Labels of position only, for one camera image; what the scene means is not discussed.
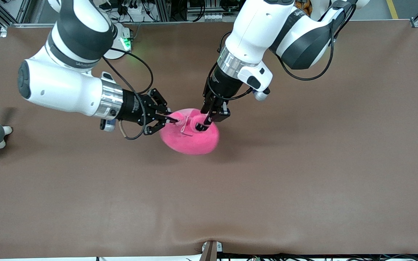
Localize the pink round plush toy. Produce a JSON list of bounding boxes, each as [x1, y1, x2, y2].
[[159, 108, 220, 156]]

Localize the brown table cover mat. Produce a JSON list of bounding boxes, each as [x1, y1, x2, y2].
[[0, 20, 418, 258]]

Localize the orange snack packs pile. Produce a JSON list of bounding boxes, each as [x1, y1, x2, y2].
[[295, 0, 313, 17]]

